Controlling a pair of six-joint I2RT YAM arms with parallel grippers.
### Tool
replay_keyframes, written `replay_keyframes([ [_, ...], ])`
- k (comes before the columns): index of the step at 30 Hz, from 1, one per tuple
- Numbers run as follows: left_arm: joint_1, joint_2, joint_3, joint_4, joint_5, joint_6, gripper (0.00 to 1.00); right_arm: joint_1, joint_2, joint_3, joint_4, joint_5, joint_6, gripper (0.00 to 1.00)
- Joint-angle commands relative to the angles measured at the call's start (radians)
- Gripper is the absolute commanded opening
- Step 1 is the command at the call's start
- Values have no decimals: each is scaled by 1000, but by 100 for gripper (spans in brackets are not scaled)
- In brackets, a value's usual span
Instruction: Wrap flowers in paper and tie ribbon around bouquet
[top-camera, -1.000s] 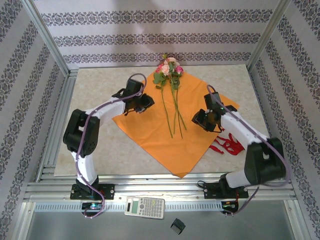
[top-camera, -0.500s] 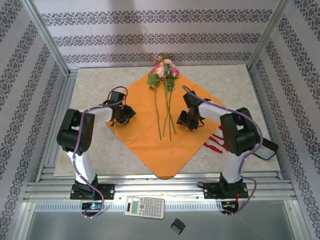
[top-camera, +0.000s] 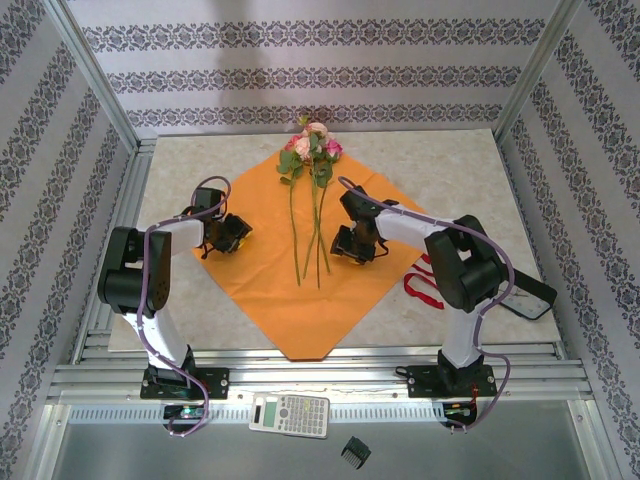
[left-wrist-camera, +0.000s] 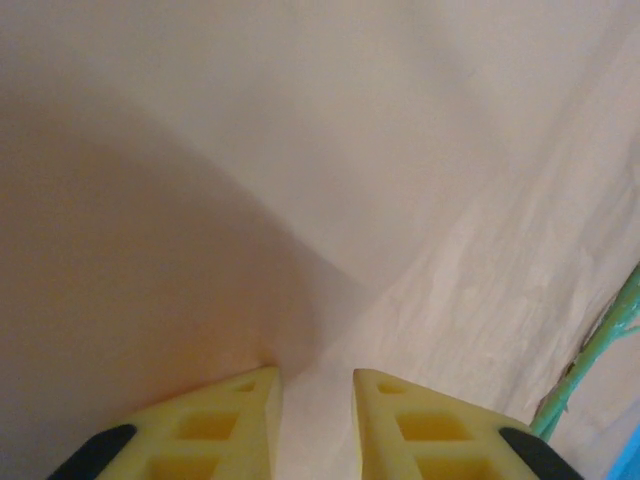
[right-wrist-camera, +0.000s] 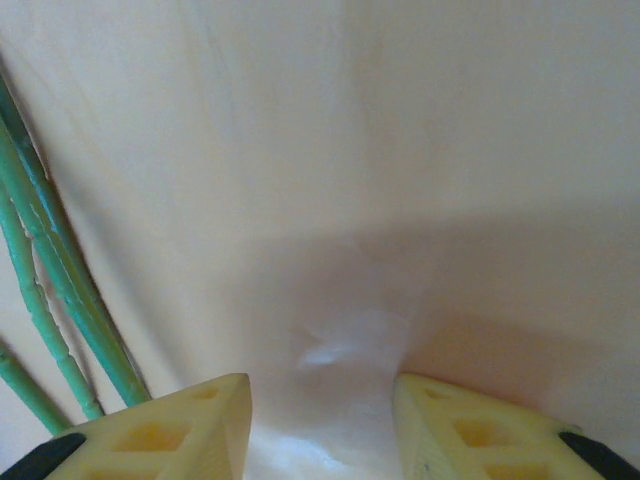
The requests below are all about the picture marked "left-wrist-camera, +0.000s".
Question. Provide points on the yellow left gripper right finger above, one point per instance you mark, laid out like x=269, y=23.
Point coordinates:
x=430, y=440

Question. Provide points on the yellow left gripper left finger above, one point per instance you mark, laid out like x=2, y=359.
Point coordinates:
x=200, y=440

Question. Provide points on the fake flower bouquet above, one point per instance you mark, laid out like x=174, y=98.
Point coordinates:
x=597, y=345

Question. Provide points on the orange wrapping paper sheet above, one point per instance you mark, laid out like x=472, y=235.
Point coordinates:
x=320, y=175

